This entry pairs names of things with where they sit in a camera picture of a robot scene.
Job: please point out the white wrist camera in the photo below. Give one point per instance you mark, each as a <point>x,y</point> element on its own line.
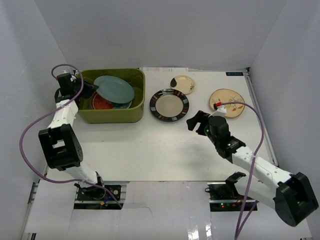
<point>72,77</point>
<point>220,108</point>

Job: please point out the red and teal plate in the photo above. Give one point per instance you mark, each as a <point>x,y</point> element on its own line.
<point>99,103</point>

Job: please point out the blue table label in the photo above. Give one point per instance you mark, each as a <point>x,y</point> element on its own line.
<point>234,73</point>

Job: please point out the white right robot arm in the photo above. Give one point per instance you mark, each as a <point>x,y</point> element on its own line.
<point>290,195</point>

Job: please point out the dark striped rim plate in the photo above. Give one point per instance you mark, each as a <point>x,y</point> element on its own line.
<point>169,105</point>

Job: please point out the green plastic bin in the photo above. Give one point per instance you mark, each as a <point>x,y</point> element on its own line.
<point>135,77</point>

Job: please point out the tan bird pattern plate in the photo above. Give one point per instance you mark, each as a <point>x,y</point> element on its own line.
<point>224,95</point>

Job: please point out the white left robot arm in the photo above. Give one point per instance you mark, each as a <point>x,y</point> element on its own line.
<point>59,143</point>

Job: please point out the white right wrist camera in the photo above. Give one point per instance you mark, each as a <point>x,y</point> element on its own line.
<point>220,108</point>

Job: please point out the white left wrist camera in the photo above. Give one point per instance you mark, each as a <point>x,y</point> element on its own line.
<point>72,77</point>

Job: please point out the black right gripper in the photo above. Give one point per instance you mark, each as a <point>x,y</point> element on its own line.
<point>200,117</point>

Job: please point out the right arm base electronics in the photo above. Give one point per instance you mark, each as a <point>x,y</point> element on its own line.
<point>222,198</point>

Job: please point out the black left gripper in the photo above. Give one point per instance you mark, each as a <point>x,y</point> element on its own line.
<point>85,90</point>

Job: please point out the small cream plate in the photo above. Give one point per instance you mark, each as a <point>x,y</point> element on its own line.
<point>183,83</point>

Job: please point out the light blue plate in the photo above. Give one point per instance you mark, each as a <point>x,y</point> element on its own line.
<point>114,89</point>

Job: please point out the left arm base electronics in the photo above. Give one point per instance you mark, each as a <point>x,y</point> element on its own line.
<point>103,202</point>

